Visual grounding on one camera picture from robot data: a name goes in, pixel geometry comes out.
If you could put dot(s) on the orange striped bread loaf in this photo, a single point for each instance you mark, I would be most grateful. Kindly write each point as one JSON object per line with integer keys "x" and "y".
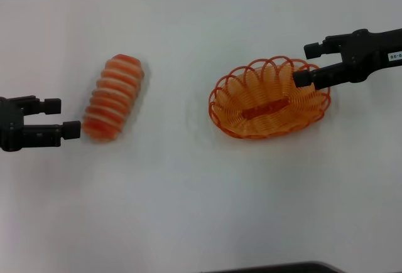
{"x": 114, "y": 97}

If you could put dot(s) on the orange woven plastic basket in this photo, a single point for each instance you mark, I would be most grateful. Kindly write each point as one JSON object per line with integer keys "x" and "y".
{"x": 267, "y": 110}

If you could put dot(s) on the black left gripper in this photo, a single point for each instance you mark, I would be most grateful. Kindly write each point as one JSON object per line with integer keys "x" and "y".
{"x": 11, "y": 125}

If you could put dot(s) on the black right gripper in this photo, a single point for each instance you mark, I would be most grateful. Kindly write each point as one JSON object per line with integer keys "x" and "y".
{"x": 373, "y": 50}

